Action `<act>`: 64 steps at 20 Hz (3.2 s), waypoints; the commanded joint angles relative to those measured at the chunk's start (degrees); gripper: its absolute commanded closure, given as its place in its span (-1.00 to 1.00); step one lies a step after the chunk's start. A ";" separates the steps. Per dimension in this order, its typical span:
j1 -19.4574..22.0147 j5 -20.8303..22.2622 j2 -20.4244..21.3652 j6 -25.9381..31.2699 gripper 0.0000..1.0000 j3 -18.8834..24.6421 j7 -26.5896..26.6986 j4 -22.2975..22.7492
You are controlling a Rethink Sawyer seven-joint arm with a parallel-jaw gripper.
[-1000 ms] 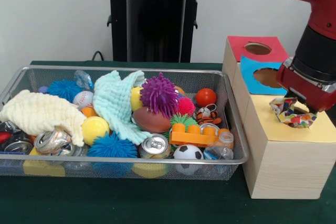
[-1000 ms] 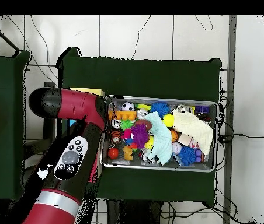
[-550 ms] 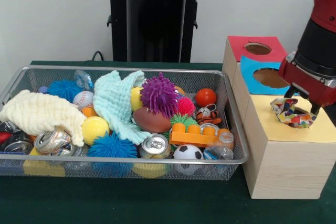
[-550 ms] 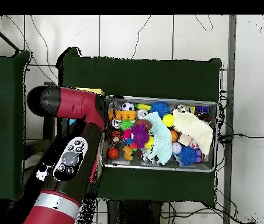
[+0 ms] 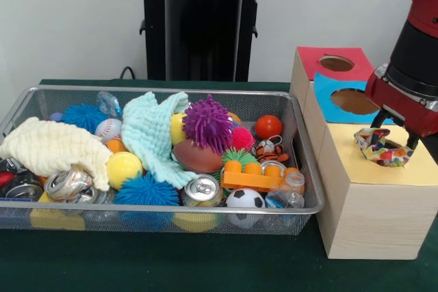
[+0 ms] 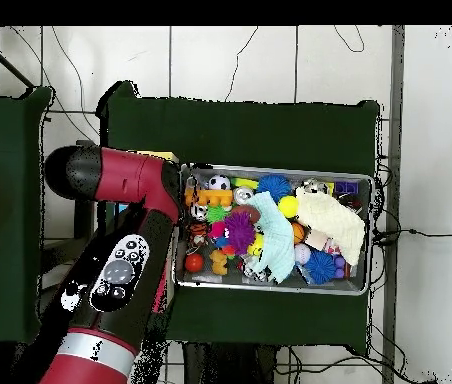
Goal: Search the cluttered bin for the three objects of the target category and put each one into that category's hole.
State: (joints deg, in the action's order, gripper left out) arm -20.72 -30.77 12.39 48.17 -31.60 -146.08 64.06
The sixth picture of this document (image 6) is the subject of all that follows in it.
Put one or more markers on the blue spiky rubber ball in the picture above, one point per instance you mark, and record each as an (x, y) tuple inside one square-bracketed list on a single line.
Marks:
[(274, 186), (320, 267)]

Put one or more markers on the wooden box with three holes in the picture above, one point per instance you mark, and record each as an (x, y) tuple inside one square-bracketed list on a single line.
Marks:
[(170, 156)]

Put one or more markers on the light teal waffle cloth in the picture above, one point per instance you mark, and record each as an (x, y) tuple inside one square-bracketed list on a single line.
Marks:
[(276, 236)]

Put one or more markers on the cream waffle cloth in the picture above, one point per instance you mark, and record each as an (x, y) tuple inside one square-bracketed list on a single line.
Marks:
[(330, 220)]

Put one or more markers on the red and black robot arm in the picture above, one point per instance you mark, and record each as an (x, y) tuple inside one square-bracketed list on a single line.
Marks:
[(130, 180)]

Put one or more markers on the purple spiky rubber ball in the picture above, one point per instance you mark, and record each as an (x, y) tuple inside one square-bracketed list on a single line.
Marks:
[(238, 232)]

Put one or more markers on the red smooth ball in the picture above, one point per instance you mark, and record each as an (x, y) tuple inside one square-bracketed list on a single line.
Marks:
[(194, 263)]

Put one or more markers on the dark green side table cloth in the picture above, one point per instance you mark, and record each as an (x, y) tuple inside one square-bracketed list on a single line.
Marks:
[(6, 140)]

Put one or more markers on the orange toy building block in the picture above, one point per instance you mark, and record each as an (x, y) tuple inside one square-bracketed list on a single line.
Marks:
[(214, 198)]

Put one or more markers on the brown toy football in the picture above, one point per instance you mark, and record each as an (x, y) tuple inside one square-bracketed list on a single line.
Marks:
[(250, 214)]

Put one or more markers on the yellow smooth ball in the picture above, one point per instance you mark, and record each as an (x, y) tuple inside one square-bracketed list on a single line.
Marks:
[(288, 206)]

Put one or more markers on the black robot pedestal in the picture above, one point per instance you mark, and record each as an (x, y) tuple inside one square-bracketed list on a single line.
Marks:
[(218, 368)]

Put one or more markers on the black and white soccer ball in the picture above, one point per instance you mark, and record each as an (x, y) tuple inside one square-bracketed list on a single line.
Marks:
[(218, 183)]

